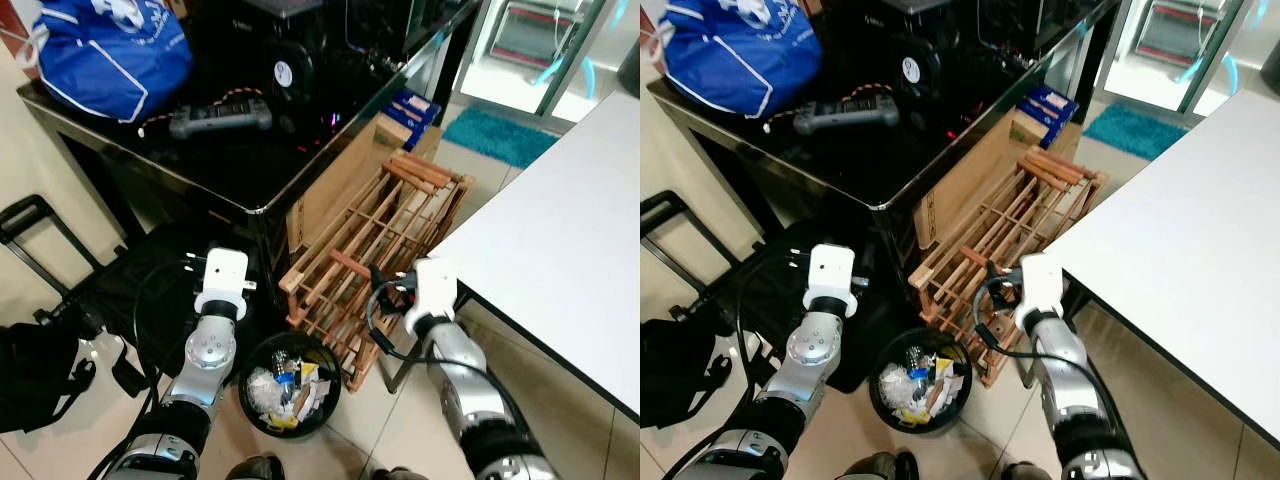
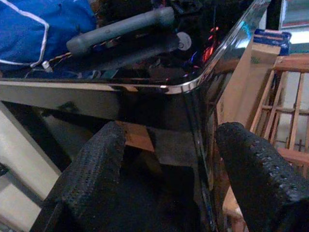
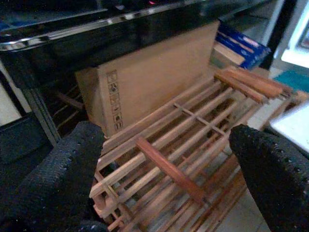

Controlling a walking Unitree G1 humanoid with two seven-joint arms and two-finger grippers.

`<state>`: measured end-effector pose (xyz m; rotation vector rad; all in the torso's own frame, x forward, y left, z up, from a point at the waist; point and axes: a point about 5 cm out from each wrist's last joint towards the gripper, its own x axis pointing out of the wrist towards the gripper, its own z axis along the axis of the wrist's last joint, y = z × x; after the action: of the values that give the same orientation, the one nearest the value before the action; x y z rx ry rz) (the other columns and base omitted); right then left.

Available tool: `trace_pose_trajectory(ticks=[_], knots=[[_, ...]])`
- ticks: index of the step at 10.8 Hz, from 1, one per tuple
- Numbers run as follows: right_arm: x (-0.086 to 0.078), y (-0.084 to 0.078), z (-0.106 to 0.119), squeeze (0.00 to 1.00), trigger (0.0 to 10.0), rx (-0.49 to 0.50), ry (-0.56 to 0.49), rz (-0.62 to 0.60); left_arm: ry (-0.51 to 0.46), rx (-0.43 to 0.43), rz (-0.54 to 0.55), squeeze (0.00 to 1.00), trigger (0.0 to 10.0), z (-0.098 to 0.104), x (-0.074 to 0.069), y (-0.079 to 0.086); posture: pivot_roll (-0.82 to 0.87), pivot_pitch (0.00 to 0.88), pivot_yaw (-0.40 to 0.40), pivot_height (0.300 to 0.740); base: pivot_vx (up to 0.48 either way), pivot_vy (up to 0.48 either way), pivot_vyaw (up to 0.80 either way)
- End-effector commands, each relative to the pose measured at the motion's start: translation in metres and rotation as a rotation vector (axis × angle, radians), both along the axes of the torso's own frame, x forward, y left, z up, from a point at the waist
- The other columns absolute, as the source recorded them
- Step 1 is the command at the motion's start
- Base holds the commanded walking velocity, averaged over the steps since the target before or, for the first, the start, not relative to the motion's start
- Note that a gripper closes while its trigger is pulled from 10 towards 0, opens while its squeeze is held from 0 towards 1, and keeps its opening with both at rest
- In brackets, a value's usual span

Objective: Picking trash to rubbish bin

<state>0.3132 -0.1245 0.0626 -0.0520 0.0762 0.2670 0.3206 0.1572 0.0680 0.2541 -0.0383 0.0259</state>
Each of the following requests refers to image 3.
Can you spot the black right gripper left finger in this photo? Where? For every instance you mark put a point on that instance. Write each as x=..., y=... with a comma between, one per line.
x=53, y=183

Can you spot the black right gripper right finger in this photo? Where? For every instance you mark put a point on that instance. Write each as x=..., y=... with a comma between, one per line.
x=277, y=183

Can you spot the black bag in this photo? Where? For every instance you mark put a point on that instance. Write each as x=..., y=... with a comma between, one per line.
x=19, y=145

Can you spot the white table with black legs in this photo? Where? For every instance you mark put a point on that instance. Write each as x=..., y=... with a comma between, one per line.
x=294, y=125

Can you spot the teal plastic container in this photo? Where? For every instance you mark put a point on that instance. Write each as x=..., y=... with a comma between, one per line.
x=294, y=79

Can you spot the wooden slatted rack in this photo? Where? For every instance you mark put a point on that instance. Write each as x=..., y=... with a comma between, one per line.
x=169, y=142

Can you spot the black glossy table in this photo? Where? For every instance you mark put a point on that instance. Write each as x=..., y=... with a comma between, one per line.
x=72, y=48

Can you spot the brown cardboard box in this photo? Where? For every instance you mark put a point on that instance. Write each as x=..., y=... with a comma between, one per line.
x=157, y=79

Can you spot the white framed panel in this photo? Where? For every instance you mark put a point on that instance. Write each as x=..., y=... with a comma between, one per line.
x=297, y=36

